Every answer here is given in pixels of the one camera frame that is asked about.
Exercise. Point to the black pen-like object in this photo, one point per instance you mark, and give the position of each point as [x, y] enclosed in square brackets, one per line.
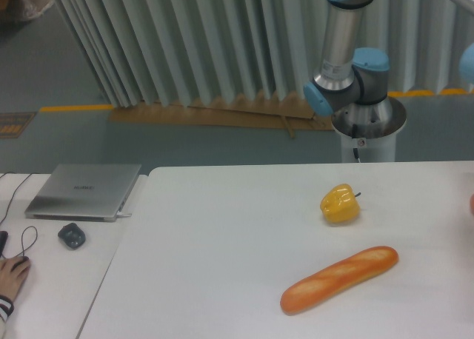
[3, 241]

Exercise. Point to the yellow bell pepper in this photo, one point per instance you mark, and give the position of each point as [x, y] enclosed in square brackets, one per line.
[340, 204]

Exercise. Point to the white usb plug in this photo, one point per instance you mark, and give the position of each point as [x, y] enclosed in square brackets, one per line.
[123, 215]

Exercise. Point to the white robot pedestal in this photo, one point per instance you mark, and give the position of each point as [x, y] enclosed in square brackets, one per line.
[368, 133]

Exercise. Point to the silver closed laptop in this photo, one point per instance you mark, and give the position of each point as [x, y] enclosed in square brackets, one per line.
[89, 192]

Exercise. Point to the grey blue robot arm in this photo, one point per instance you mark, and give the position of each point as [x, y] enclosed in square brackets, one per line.
[344, 65]

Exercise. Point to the orange object at edge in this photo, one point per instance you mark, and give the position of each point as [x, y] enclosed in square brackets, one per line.
[471, 203]

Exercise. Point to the orange baguette bread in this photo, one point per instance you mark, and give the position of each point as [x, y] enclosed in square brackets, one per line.
[336, 278]

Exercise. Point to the brown cardboard sheet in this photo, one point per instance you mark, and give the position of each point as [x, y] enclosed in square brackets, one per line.
[206, 117]

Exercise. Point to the person's hand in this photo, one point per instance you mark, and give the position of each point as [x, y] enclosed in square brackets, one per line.
[12, 282]

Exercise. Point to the striped sleeve forearm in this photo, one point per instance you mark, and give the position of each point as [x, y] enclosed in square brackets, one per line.
[6, 310]

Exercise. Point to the dark grey small device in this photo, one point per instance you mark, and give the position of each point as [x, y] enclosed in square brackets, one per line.
[72, 236]

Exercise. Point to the black computer mouse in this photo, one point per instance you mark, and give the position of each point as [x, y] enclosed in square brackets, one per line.
[20, 262]

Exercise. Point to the folded white partition screen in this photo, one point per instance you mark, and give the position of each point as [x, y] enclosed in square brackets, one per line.
[187, 50]

